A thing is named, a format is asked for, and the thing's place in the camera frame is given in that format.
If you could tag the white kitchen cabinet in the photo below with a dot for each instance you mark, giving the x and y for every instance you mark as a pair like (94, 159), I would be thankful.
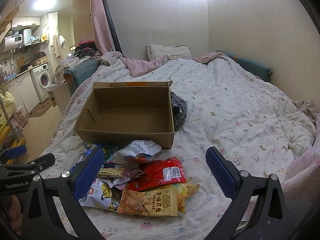
(23, 91)

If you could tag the pink blanket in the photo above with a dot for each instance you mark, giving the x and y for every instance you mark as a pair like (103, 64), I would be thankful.
(140, 67)

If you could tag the pile of clothes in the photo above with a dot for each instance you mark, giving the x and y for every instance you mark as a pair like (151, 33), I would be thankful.
(86, 49)

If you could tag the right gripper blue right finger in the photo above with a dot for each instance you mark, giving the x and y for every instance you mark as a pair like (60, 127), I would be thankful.
(257, 209)

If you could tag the person's left hand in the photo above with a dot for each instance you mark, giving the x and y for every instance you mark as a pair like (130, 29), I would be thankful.
(13, 210)

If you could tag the brown cardboard box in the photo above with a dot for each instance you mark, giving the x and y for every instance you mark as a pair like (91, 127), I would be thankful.
(118, 113)

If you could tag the teal bed bolster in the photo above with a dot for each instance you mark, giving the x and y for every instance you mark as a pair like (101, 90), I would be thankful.
(76, 75)
(253, 67)

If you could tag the white washing machine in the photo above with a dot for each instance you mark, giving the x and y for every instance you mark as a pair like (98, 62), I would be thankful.
(41, 80)

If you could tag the red snack bag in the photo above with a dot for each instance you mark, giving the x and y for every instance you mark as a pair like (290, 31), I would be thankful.
(158, 173)

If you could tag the grey pillow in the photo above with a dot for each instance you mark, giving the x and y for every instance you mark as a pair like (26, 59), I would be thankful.
(155, 51)

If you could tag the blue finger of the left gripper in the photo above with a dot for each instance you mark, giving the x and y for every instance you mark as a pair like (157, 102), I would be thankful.
(34, 167)
(12, 153)

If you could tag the wafer biscuit pack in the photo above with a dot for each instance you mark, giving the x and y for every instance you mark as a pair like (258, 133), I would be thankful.
(111, 173)

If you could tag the white Doritos style bag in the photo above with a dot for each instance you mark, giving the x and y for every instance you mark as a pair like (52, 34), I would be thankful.
(101, 196)

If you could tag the blue snack bag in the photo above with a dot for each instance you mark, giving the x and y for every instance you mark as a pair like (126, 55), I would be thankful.
(107, 149)

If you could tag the yellow bedding bundle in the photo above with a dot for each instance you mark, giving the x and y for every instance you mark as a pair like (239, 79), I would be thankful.
(10, 107)

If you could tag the pink curtain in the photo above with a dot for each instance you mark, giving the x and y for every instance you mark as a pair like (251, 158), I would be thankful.
(101, 30)

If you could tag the teal bed bolster left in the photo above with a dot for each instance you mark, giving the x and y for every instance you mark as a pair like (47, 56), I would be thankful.
(76, 75)

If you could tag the small white bottle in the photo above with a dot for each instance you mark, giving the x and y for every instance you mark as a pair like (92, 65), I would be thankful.
(297, 149)

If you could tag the dark striped garment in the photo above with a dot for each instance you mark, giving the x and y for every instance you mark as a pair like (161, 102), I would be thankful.
(179, 111)

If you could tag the teal bed bolster right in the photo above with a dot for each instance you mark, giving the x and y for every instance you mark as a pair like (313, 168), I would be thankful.
(253, 67)

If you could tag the white water heater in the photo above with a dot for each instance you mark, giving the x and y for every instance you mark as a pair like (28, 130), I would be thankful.
(11, 42)

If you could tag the white patterned duvet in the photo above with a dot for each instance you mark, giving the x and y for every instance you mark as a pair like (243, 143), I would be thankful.
(250, 121)

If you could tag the orange peanut snack bag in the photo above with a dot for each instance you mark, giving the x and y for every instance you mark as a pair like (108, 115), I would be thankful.
(167, 200)

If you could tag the silver white snack bag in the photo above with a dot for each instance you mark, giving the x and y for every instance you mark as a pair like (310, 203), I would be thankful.
(136, 152)

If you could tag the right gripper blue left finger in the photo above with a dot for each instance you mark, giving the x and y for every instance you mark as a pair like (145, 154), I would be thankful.
(41, 219)

